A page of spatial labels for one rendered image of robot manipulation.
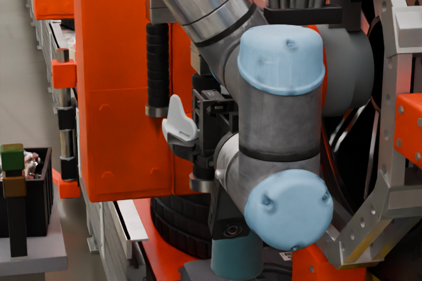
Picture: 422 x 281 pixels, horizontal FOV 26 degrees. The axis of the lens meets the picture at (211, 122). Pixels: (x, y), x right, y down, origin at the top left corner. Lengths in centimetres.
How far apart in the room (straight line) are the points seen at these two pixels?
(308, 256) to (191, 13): 62
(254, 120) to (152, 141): 91
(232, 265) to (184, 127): 49
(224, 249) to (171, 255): 61
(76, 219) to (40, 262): 133
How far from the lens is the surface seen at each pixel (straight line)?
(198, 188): 114
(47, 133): 391
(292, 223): 81
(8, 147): 163
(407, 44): 109
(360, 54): 131
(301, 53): 79
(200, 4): 89
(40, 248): 174
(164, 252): 212
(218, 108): 99
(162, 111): 146
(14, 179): 163
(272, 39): 79
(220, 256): 151
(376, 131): 142
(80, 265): 271
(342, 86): 129
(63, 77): 291
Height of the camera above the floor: 116
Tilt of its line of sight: 17 degrees down
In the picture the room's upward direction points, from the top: straight up
